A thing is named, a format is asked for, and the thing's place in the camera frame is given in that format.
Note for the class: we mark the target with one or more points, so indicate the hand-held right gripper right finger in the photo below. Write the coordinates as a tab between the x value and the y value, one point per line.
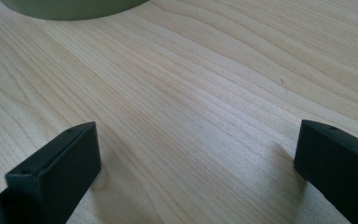
338	168

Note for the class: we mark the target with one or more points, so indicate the green plastic trash bin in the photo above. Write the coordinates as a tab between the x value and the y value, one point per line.
74	9

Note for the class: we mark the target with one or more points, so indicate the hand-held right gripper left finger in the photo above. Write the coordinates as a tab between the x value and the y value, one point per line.
56	174

